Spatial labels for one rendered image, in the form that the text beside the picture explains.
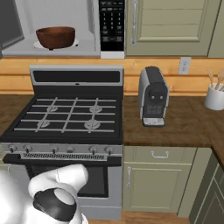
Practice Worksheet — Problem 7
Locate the green base cupboard door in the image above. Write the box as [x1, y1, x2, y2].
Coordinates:
[122, 161, 193, 214]

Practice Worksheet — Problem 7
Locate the brown wooden bowl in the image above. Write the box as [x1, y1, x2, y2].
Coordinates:
[35, 25, 77, 51]

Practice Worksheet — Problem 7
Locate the white microwave oven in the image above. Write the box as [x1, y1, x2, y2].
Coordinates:
[0, 0, 126, 60]

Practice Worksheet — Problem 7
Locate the black and silver stove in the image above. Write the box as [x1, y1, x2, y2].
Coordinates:
[0, 65, 124, 221]

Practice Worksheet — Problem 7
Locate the grey and black coffee machine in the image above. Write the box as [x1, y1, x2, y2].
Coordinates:
[137, 66, 170, 129]

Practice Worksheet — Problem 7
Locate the green drawer front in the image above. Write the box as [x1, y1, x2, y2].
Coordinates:
[122, 145, 198, 165]

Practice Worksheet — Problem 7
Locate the white utensil pot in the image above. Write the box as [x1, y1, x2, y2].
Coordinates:
[204, 83, 224, 111]

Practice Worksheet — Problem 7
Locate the wooden spoon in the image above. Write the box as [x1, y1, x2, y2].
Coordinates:
[206, 69, 215, 85]

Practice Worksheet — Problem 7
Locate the wooden spatula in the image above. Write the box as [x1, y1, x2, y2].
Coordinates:
[214, 67, 224, 91]

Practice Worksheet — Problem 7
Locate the dark green corner cupboard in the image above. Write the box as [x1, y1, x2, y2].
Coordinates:
[188, 153, 224, 224]

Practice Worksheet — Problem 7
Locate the silver drawer handle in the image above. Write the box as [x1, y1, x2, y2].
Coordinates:
[150, 150, 170, 159]

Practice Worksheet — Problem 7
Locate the silver base cupboard handle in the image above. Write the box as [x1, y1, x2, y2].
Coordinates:
[125, 165, 132, 190]

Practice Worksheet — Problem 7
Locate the black oven door handle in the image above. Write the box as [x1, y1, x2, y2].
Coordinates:
[2, 153, 123, 168]

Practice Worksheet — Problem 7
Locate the white wall socket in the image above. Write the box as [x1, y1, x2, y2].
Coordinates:
[178, 56, 192, 75]

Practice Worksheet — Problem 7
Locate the silver wall cupboard handle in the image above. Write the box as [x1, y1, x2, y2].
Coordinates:
[130, 0, 138, 46]

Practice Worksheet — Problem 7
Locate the green narrow wall cupboard door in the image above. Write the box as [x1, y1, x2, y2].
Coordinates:
[207, 0, 224, 59]

